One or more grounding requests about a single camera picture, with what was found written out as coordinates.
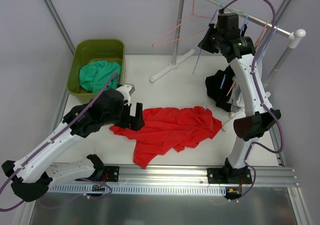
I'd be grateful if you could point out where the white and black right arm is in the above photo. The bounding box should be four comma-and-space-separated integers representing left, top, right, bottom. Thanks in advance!
198, 12, 281, 184

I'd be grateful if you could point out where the green tank top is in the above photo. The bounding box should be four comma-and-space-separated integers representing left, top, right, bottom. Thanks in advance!
79, 60, 122, 94

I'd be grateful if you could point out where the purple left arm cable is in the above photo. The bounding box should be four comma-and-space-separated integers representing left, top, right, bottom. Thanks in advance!
0, 71, 120, 210

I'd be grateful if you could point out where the light blue wire hanger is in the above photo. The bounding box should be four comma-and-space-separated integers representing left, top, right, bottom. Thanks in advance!
191, 1, 225, 75

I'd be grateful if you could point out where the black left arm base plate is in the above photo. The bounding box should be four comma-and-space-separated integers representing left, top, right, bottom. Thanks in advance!
101, 165, 120, 183

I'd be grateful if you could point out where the aluminium frame rail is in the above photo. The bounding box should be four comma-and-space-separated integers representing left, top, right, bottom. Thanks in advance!
47, 162, 298, 186

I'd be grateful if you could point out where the olive green plastic basket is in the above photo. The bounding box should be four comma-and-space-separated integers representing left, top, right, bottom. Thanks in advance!
66, 39, 125, 104

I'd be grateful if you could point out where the red tank top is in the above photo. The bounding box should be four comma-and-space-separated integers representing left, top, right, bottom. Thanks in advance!
109, 106, 222, 169

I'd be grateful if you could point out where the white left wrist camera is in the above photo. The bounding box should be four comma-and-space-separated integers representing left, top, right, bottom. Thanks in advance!
116, 83, 135, 106

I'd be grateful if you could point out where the pink wire hanger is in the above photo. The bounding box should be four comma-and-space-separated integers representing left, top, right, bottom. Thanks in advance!
151, 0, 216, 49
226, 25, 267, 96

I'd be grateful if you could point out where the white slotted cable duct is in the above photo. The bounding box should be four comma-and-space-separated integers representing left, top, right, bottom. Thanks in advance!
49, 182, 227, 197

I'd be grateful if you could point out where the black tank top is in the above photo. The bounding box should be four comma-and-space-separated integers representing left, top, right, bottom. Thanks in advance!
205, 66, 239, 112

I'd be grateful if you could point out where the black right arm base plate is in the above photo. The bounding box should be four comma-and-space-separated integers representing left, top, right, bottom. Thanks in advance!
207, 166, 253, 185

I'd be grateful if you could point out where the white garment on rack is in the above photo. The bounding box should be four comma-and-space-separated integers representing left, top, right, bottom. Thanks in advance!
222, 74, 272, 132

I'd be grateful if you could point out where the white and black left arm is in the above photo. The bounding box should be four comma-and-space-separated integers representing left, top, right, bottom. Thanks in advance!
1, 85, 145, 202

